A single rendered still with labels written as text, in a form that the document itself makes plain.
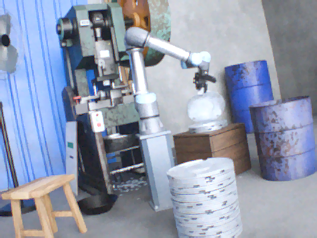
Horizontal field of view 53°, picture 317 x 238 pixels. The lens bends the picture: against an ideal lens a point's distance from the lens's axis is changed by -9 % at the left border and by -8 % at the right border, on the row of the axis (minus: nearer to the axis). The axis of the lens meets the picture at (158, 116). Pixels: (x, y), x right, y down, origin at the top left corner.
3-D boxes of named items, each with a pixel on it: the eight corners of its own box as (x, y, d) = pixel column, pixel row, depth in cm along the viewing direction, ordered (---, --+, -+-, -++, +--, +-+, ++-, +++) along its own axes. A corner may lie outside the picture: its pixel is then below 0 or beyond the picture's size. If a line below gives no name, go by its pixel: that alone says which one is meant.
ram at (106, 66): (119, 73, 267) (112, 37, 265) (101, 76, 260) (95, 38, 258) (111, 76, 282) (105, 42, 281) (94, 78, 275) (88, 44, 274)
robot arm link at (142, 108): (140, 117, 196) (136, 94, 195) (137, 117, 209) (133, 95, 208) (160, 113, 198) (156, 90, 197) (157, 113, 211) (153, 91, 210)
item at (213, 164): (235, 156, 156) (234, 154, 156) (230, 172, 129) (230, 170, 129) (175, 164, 165) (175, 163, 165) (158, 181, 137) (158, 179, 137)
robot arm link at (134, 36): (130, 20, 194) (206, 52, 202) (129, 25, 205) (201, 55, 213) (122, 37, 194) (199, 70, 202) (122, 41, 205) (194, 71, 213)
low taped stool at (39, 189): (54, 230, 189) (40, 176, 187) (88, 230, 181) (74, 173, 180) (17, 256, 156) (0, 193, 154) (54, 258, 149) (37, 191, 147)
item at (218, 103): (232, 104, 251) (232, 103, 252) (206, 84, 238) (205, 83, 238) (205, 128, 264) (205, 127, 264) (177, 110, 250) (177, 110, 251)
